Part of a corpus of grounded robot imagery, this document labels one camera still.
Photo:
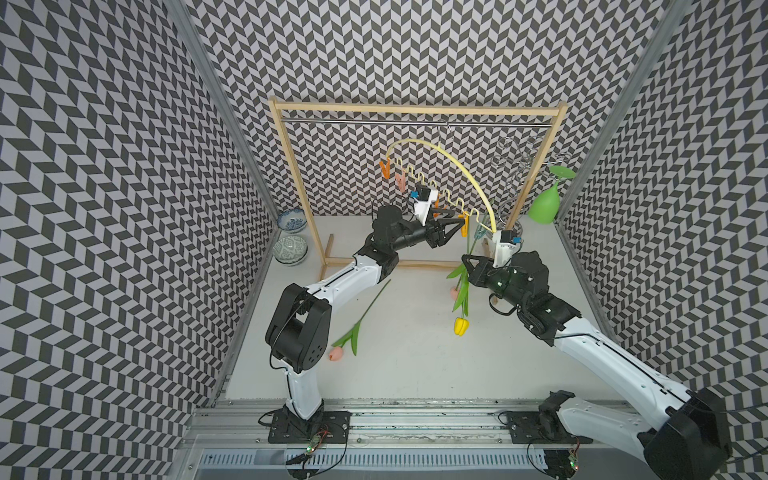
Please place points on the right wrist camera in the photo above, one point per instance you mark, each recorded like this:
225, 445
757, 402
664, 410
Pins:
506, 244

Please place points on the yellow arched peg hanger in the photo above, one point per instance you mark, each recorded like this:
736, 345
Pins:
445, 194

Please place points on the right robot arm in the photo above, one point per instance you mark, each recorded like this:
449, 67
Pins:
677, 432

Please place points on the yellow orange clothes peg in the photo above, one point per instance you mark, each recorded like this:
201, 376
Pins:
465, 225

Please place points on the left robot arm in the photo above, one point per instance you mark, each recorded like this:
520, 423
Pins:
298, 333

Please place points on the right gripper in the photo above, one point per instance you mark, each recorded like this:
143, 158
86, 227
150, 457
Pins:
477, 275

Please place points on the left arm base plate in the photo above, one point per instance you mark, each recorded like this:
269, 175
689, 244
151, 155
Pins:
287, 428

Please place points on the green patterned bowl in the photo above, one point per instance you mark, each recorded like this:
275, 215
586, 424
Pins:
290, 249

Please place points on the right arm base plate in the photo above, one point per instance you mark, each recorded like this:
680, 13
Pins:
537, 427

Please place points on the pink clothes peg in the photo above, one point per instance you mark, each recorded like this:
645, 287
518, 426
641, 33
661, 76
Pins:
401, 182

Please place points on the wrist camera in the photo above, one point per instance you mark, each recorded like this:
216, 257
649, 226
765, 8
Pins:
506, 244
424, 198

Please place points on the aluminium front rail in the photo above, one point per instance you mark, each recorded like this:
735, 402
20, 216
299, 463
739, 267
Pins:
402, 436

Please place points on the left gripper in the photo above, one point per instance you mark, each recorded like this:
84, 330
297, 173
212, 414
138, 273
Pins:
438, 236

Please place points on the metal wire glass stand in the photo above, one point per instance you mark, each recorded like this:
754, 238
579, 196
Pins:
514, 156

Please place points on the wooden clothes rack frame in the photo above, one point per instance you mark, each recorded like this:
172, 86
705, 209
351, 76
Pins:
277, 107

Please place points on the teal clothes peg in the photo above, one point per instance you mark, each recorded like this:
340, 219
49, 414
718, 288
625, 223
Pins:
481, 227

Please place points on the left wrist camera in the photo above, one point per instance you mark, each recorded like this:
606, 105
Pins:
424, 198

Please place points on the metal rack rod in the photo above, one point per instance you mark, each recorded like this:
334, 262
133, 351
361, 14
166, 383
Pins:
448, 124

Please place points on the green plastic wine glass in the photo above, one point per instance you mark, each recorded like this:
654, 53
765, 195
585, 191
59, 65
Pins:
546, 206

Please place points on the blue patterned bowl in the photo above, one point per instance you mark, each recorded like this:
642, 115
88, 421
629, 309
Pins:
292, 221

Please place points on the yellow tulip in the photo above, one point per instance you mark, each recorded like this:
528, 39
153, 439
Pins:
461, 304

